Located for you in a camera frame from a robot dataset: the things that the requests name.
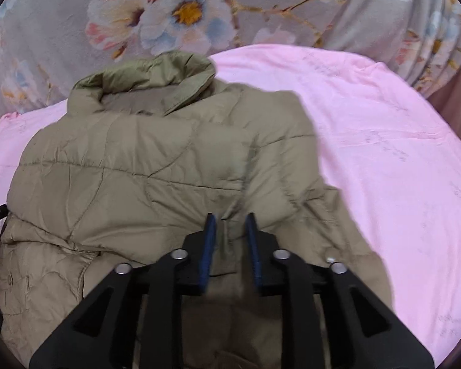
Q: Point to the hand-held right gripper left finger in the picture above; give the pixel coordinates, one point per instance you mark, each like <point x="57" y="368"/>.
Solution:
<point x="209" y="246"/>

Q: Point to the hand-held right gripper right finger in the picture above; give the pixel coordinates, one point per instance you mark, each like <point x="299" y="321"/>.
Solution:
<point x="253" y="250"/>

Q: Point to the khaki quilted puffer jacket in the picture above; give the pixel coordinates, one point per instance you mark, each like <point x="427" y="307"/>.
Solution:
<point x="138" y="184"/>

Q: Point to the pink bed sheet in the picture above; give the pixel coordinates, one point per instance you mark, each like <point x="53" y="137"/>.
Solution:
<point x="388" y="153"/>

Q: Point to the grey floral quilt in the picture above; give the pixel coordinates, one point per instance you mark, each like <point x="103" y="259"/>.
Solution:
<point x="199" y="11"/>

